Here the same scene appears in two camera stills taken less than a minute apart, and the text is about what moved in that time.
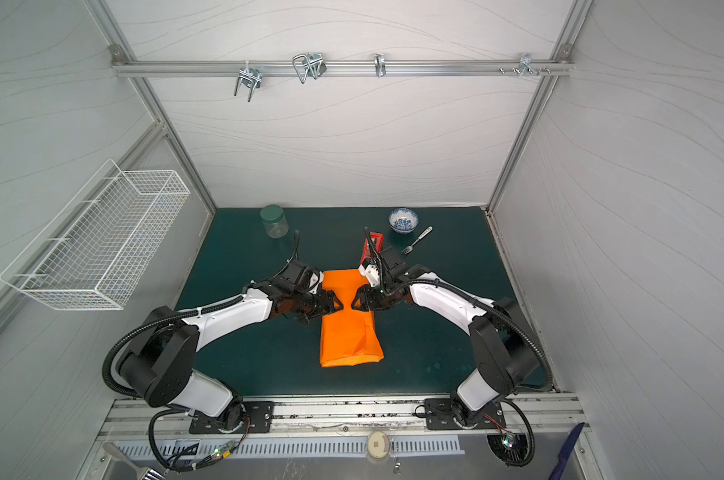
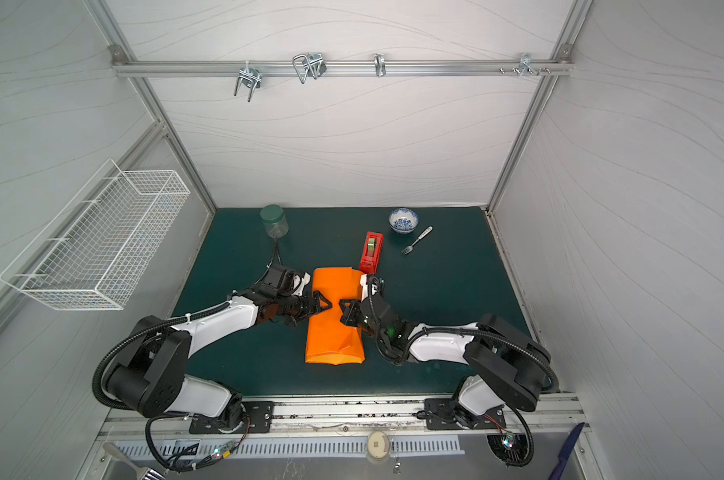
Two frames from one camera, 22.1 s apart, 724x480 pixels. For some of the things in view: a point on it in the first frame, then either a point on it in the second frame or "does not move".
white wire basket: [95, 249] does not move
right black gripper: [371, 299] to [355, 309]
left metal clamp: [250, 77] does not move
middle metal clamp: [309, 64] does not move
